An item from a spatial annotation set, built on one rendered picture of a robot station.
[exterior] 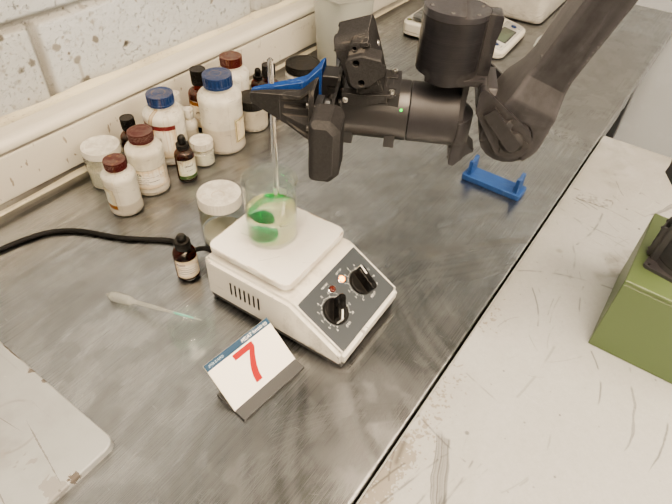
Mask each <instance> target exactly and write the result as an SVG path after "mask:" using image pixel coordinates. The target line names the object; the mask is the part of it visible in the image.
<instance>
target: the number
mask: <svg viewBox="0 0 672 504"><path fill-rule="evenodd" d="M289 357H290V354H289V353H288V351H287V350H286V348H285V347H284V346H283V344H282V343H281V341H280V340H279V338H278V337H277V335H276V334H275V332H274V331H273V330H272V328H271V327H270V325H267V326H266V327H265V328H263V329H262V330H261V331H260V332H258V333H257V334H256V335H255V336H253V337H252V338H251V339H249V340H248V341H247V342H246V343H244V344H243V345H242V346H241V347H239V348H238V349H237V350H235V351H234V352H233V353H232V354H230V355H229V356H228V357H227V358H225V359H224V360H223V361H222V362H220V363H219V364H218V365H216V366H215V367H214V368H213V369H211V370H210V372H211V373H212V375H213V376H214V377H215V379H216V380H217V382H218V383H219V385H220V386H221V387H222V389H223V390H224V392H225V393H226V394H227V396H228V397H229V399H230V400H231V402H232V403H233V404H235V403H237V402H238V401H239V400H240V399H241V398H242V397H244V396H245V395H246V394H247V393H248V392H249V391H251V390H252V389H253V388H254V387H255V386H256V385H258V384H259V383H260V382H261V381H262V380H263V379H265V378H266V377H267V376H268V375H269V374H270V373H272V372H273V371H274V370H275V369H276V368H277V367H279V366H280V365H281V364H282V363H283V362H284V361H286V360H287V359H288V358H289Z"/></svg>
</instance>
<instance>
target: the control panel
mask: <svg viewBox="0 0 672 504"><path fill-rule="evenodd" d="M360 265H363V266H365V268H366V269H367V271H368V272H369V274H370V275H371V276H372V278H373V279H374V281H375V282H376V284H377V287H376V288H375V289H374V290H372V291H371V292H370V293H368V294H364V295H363V294H359V293H357V292H356V291H355V290H354V289H353V288H352V286H351V284H350V275H351V273H352V272H353V271H354V270H355V269H356V268H357V267H359V266H360ZM339 276H344V277H345V281H344V282H341V281H340V280H339ZM330 286H334V287H335V288H336V290H335V292H331V291H330V289H329V287H330ZM393 289H394V287H393V286H392V285H391V284H390V283H389V282H388V281H387V280H386V279H385V278H384V277H383V276H382V275H381V274H380V273H379V272H378V271H377V270H376V269H375V268H374V267H373V266H372V265H371V264H370V263H369V262H368V261H367V260H366V259H365V258H364V257H363V256H362V255H361V254H360V253H359V252H358V251H357V250H356V249H355V248H354V247H353V248H352V249H351V250H350V251H349V252H348V253H347V254H346V255H345V256H344V257H343V258H342V259H341V260H340V261H339V262H338V263H337V264H336V265H335V266H334V268H333V269H332V270H331V271H330V272H329V273H328V274H327V275H326V276H325V277H324V278H323V279H322V280H321V281H320V282H319V283H318V284H317V285H316V286H315V287H314V288H313V290H312V291H311V292H310V293H309V294H308V295H307V296H306V297H305V298H304V299H303V300H302V301H301V302H300V303H299V305H298V306H299V308H300V309H301V310H302V311H303V312H304V313H305V314H306V315H307V316H308V317H309V318H310V319H311V320H312V321H313V322H314V323H315V324H316V325H317V326H318V327H319V328H320V329H321V330H322V331H323V332H324V333H325V334H326V335H327V336H328V337H329V338H330V339H331V340H332V341H333V342H334V343H335V344H336V345H337V346H338V347H339V348H340V349H341V350H342V351H343V352H344V351H345V350H346V348H347V347H348V346H349V345H350V343H351V342H352V341H353V340H354V338H355V337H356V336H357V335H358V333H359V332H360V331H361V330H362V328H363V327H364V326H365V325H366V323H367V322H368V321H369V320H370V318H371V317H372V316H373V315H374V313H375V312H376V311H377V310H378V308H379V307H380V306H381V305H382V303H383V302H384V301H385V300H386V298H387V297H388V296H389V295H390V293H391V292H392V291H393ZM341 293H343V294H345V295H346V305H347V307H348V309H349V317H348V319H347V321H346V322H344V323H343V324H341V325H335V324H332V323H330V322H329V321H328V320H327V319H326V317H325V316H324V313H323V306H324V303H325V302H326V301H327V300H328V299H330V298H334V297H337V296H338V295H339V294H341Z"/></svg>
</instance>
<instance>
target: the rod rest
mask: <svg viewBox="0 0 672 504"><path fill-rule="evenodd" d="M479 158H480V155H478V154H477V155H476V156H475V158H474V160H471V161H470V163H469V167H468V168H467V169H466V170H465V171H464V172H463V173H462V179H463V180H466V181H468V182H471V183H473V184H476V185H478V186H480V187H483V188H485V189H488V190H490V191H492V192H495V193H497V194H500V195H502V196H504V197H507V198H509V199H512V200H514V201H519V199H520V198H521V197H522V196H523V194H524V193H525V191H526V187H525V186H523V183H524V180H525V177H526V173H524V172H523V173H522V175H521V177H520V178H518V179H517V181H516V183H515V182H513V181H510V180H508V179H505V178H503V177H500V176H498V175H495V174H493V173H490V172H488V171H485V170H483V169H480V168H478V167H477V165H478V162H479Z"/></svg>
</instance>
